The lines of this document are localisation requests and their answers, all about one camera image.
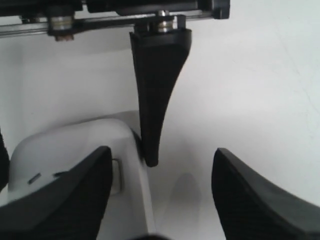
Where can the white five-outlet power strip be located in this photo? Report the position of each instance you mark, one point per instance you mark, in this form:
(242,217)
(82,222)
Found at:
(39,159)

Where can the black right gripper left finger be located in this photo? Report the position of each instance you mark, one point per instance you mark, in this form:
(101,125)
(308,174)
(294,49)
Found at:
(69,208)

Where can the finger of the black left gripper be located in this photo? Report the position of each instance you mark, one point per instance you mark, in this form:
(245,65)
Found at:
(4,164)
(158,59)

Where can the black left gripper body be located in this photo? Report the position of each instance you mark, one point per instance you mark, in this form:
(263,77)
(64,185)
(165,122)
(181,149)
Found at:
(62,19)

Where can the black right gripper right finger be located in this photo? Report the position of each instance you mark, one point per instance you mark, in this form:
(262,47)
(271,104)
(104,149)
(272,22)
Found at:
(250,207)

